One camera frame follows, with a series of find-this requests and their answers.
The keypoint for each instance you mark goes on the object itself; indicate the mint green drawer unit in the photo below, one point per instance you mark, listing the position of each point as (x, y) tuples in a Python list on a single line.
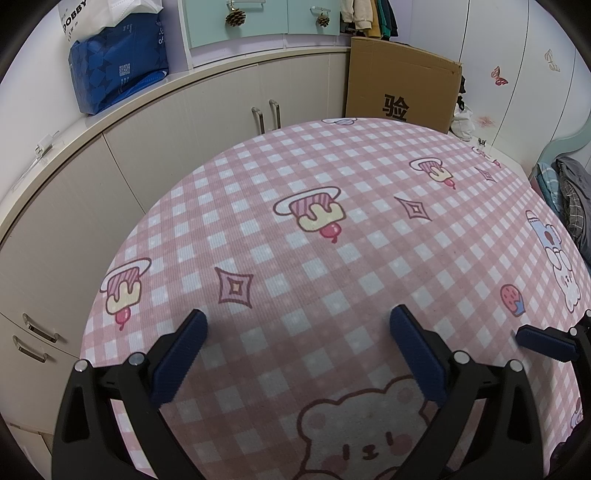
[(258, 32)]

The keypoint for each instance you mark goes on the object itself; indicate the white crumpled bag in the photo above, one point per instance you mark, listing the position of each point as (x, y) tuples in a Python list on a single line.
[(461, 122)]

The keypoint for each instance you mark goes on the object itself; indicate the pine cone drawer knob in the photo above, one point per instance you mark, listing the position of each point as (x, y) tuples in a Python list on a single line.
[(322, 21), (235, 18)]

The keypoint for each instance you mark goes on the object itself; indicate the beige butterfly sticker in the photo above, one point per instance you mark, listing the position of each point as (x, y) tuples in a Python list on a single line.
[(552, 60)]

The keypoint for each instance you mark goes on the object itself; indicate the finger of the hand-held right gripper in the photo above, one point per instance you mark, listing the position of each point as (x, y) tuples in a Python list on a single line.
[(545, 344)]

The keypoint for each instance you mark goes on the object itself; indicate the large cardboard box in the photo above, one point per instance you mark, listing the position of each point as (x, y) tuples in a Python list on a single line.
[(397, 74)]

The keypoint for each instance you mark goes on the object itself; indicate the hanging clothes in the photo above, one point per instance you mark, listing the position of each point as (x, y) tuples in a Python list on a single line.
[(369, 18)]

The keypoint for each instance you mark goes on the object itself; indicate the grey blanket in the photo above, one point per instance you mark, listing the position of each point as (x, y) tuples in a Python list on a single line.
[(577, 175)]

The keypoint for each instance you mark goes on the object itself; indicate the pink butterfly sticker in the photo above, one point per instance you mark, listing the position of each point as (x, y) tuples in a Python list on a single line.
[(499, 76)]

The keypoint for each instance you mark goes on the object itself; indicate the blue shopping bag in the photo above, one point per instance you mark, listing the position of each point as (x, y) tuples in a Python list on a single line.
[(115, 69)]

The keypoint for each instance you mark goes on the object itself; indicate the plaid grey cloth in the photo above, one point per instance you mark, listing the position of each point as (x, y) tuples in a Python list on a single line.
[(575, 212)]

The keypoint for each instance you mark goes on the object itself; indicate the black clothes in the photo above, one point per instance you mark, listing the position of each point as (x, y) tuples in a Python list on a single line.
[(462, 92)]

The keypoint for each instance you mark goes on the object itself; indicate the pink flower sticker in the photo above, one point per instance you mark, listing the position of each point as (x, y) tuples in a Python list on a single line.
[(485, 121)]

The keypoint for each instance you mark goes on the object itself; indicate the white power adapter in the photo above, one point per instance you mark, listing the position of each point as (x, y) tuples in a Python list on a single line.
[(46, 145)]

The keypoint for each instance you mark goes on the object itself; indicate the white bed frame mint headboard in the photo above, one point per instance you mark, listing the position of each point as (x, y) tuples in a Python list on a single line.
[(568, 138)]

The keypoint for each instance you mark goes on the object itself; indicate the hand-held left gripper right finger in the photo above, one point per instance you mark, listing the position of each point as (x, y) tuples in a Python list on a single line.
[(418, 355)]

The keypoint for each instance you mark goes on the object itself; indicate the white wardrobe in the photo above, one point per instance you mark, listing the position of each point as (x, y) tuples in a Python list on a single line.
[(521, 46)]

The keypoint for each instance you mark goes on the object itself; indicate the white shopping bag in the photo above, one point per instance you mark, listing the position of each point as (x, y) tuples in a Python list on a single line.
[(106, 16)]

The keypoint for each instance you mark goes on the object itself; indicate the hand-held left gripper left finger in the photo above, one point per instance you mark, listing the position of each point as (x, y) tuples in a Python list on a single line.
[(180, 355)]

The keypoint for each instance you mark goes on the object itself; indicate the beige cabinet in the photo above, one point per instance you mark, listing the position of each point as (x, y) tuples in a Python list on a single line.
[(115, 184)]

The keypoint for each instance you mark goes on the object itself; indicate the pink checked tablecloth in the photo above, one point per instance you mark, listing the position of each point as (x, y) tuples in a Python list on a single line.
[(323, 277)]

